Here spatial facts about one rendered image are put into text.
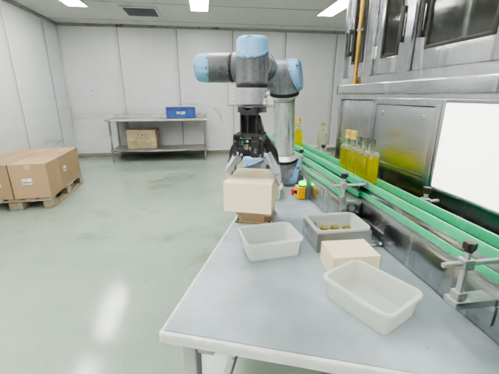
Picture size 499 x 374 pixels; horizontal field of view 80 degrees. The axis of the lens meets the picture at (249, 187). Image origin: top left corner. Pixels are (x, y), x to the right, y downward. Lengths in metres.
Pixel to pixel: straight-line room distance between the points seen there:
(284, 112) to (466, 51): 0.66
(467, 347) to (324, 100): 7.06
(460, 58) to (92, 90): 6.94
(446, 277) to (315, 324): 0.42
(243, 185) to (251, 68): 0.27
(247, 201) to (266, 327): 0.34
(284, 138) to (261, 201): 0.58
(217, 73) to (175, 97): 6.34
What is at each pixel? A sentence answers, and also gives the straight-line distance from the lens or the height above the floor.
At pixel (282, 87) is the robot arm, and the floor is 1.36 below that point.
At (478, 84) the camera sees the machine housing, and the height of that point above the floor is 1.36.
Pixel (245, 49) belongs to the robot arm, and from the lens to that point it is 0.72.
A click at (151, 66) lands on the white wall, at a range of 7.26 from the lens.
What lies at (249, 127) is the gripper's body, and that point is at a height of 1.26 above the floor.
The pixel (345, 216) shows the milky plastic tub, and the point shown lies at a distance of 1.37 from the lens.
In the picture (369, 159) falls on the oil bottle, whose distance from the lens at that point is 1.43.
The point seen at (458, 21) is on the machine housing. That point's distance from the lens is 1.42.
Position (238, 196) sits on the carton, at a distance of 0.73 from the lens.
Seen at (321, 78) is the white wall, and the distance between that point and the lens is 7.68.
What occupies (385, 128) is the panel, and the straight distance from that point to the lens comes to 1.61.
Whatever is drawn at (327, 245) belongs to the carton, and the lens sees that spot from 1.10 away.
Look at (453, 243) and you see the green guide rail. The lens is 1.06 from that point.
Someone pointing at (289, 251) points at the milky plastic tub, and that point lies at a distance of 1.14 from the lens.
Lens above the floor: 1.33
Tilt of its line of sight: 17 degrees down
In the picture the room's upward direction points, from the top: straight up
